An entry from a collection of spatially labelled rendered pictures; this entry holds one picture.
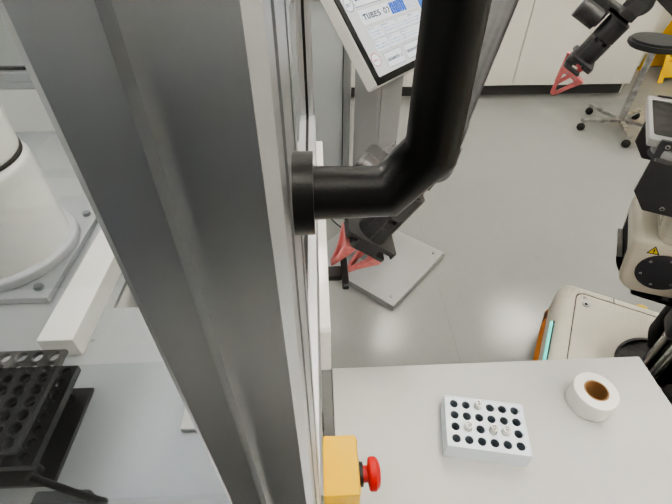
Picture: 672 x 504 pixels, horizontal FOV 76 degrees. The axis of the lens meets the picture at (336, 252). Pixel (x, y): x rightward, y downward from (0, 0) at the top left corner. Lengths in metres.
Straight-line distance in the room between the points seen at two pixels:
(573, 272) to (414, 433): 1.71
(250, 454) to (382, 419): 0.58
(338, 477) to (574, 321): 1.27
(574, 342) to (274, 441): 1.51
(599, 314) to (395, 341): 0.74
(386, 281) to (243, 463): 1.81
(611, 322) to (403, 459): 1.17
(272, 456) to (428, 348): 1.64
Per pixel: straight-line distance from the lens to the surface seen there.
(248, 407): 0.17
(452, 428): 0.76
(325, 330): 0.65
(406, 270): 2.04
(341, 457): 0.58
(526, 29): 3.95
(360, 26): 1.43
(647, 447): 0.89
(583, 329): 1.69
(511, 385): 0.85
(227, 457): 0.19
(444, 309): 1.96
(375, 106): 1.63
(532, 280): 2.22
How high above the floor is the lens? 1.44
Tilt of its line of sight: 42 degrees down
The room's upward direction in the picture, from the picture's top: straight up
